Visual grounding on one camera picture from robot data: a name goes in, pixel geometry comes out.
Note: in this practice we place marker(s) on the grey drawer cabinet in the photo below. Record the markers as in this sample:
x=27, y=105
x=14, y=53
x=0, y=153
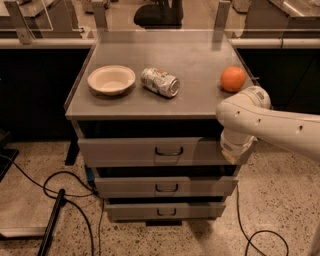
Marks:
x=197, y=59

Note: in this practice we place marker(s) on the crushed silver soda can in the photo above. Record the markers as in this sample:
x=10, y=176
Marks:
x=160, y=82

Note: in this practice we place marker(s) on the black floor bar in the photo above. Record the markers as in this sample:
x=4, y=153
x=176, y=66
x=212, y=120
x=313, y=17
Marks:
x=47, y=237

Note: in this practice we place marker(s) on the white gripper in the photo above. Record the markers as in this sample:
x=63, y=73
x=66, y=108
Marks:
x=235, y=147

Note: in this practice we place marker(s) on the black office chair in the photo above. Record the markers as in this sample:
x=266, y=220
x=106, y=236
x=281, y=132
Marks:
x=160, y=15

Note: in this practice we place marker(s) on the orange fruit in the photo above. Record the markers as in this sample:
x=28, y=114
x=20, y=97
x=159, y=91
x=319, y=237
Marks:
x=232, y=79

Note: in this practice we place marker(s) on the grey top drawer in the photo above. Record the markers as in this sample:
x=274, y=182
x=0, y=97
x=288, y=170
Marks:
x=142, y=152

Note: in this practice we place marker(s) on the grey drawer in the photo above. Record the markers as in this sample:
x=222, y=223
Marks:
x=164, y=211
x=150, y=187
x=142, y=152

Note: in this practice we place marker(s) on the grey bottom drawer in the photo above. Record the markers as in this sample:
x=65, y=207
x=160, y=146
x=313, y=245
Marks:
x=164, y=211

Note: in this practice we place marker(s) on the white paper bowl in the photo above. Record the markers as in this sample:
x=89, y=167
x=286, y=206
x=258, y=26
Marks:
x=111, y=80

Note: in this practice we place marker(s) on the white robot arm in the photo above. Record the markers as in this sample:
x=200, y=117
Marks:
x=247, y=115

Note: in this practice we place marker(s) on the grey middle drawer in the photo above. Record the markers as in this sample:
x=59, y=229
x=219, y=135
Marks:
x=150, y=187

